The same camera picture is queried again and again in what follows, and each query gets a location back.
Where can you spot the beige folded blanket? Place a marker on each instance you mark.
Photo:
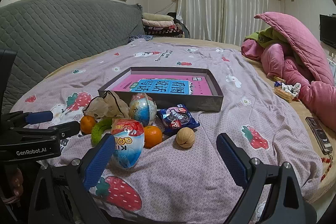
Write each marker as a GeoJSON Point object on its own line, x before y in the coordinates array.
{"type": "Point", "coordinates": [157, 16]}

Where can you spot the red beaded charm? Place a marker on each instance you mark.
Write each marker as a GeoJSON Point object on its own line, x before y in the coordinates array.
{"type": "Point", "coordinates": [326, 163]}

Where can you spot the black television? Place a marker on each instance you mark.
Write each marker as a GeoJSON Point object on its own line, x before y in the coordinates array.
{"type": "Point", "coordinates": [328, 29]}

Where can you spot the pink folded blanket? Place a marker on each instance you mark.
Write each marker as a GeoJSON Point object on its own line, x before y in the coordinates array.
{"type": "Point", "coordinates": [157, 23]}

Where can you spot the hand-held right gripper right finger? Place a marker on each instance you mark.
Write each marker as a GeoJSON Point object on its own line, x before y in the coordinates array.
{"type": "Point", "coordinates": [231, 158]}

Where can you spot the plastic-wrapped toy egg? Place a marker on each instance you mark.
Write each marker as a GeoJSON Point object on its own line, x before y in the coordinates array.
{"type": "Point", "coordinates": [143, 111]}
{"type": "Point", "coordinates": [130, 145]}

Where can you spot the person's left hand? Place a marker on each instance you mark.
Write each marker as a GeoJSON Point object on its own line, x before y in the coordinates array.
{"type": "Point", "coordinates": [15, 182]}

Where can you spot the pink quilt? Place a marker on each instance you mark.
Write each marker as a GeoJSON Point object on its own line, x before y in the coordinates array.
{"type": "Point", "coordinates": [294, 37]}

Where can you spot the small wafer biscuit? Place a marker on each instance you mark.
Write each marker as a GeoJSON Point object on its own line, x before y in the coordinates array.
{"type": "Point", "coordinates": [278, 79]}

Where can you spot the white curtain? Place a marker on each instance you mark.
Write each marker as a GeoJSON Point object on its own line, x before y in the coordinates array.
{"type": "Point", "coordinates": [223, 3]}

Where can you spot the blue candy wrapper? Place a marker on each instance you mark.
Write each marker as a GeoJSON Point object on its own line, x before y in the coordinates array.
{"type": "Point", "coordinates": [278, 84]}

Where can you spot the orange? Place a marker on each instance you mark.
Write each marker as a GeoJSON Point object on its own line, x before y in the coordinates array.
{"type": "Point", "coordinates": [88, 124]}
{"type": "Point", "coordinates": [153, 137]}

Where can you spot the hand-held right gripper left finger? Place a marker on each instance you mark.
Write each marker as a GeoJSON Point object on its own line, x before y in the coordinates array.
{"type": "Point", "coordinates": [98, 161]}

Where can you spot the walnut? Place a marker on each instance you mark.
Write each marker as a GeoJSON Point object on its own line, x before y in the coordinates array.
{"type": "Point", "coordinates": [185, 137]}

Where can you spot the green blanket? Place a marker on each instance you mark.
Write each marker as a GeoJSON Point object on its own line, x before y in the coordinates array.
{"type": "Point", "coordinates": [262, 36]}

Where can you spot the dark patterned cloth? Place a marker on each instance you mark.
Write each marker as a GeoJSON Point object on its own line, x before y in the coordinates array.
{"type": "Point", "coordinates": [141, 38]}

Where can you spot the checkered folded blanket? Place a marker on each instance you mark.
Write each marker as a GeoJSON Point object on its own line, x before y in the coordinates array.
{"type": "Point", "coordinates": [165, 32]}

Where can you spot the blue cookie packet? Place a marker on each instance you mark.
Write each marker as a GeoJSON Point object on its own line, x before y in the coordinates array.
{"type": "Point", "coordinates": [176, 119]}

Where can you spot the grey cardboard box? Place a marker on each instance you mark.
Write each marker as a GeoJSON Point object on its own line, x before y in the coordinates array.
{"type": "Point", "coordinates": [204, 104]}

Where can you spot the pink and blue book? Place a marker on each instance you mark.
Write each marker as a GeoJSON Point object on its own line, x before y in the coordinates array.
{"type": "Point", "coordinates": [162, 86]}

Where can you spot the black mobile phone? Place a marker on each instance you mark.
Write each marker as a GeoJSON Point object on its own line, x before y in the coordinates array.
{"type": "Point", "coordinates": [319, 134]}

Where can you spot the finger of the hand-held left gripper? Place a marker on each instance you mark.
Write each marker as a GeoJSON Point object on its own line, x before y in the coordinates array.
{"type": "Point", "coordinates": [67, 129]}
{"type": "Point", "coordinates": [39, 117]}

